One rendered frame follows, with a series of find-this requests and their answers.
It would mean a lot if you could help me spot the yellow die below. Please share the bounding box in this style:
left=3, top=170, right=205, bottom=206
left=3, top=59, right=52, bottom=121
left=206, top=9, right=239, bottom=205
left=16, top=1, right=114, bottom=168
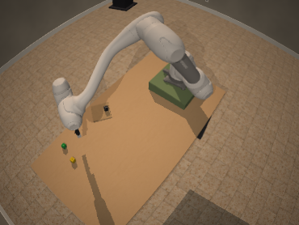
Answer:
left=70, top=157, right=76, bottom=163

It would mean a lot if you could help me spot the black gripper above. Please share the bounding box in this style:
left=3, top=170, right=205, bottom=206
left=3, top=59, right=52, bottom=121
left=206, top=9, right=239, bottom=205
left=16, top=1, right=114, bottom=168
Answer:
left=74, top=129, right=81, bottom=138

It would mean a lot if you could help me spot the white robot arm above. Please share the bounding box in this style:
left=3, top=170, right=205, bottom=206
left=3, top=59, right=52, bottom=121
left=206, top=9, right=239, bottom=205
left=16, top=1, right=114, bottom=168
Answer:
left=53, top=11, right=213, bottom=130

